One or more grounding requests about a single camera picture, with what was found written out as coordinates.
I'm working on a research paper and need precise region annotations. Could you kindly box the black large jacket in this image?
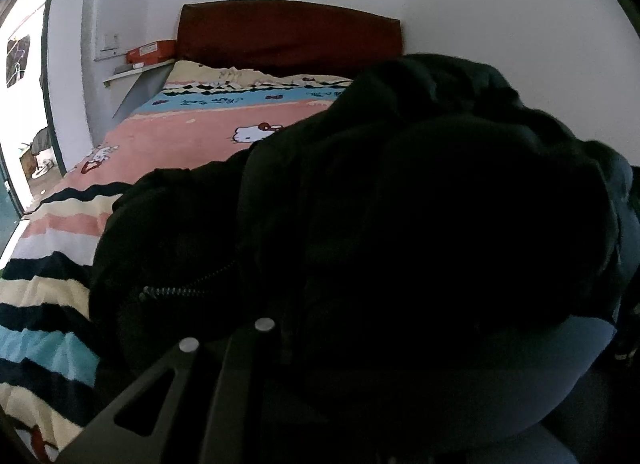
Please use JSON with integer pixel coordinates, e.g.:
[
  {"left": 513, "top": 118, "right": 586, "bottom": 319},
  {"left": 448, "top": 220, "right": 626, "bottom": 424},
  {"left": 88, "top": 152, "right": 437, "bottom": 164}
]
[{"left": 89, "top": 54, "right": 639, "bottom": 463}]

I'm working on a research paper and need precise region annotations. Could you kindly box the dark green door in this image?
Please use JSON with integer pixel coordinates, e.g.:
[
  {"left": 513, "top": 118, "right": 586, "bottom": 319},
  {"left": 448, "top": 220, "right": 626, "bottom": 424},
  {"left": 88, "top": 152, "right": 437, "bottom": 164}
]
[{"left": 0, "top": 151, "right": 23, "bottom": 254}]

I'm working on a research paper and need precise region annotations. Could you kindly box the striped Hello Kitty bedspread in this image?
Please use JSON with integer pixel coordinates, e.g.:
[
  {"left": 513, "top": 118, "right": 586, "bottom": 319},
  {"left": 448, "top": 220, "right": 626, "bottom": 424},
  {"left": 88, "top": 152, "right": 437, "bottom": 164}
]
[{"left": 1, "top": 60, "right": 349, "bottom": 463}]

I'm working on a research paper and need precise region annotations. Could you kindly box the red box on shelf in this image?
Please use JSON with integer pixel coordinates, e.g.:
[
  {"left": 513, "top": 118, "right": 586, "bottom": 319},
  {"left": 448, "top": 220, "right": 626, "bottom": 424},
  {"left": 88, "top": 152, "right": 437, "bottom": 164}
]
[{"left": 126, "top": 40, "right": 176, "bottom": 66}]

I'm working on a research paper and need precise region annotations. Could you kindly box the dark red headboard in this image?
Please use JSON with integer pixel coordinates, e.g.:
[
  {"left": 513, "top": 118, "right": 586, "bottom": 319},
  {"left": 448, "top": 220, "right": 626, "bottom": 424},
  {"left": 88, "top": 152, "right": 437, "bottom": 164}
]
[{"left": 176, "top": 0, "right": 404, "bottom": 77}]

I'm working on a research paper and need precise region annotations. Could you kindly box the white wall shelf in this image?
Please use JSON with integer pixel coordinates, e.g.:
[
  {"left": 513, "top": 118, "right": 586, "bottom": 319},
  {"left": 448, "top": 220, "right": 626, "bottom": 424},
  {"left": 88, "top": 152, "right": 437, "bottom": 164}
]
[{"left": 103, "top": 59, "right": 176, "bottom": 86}]

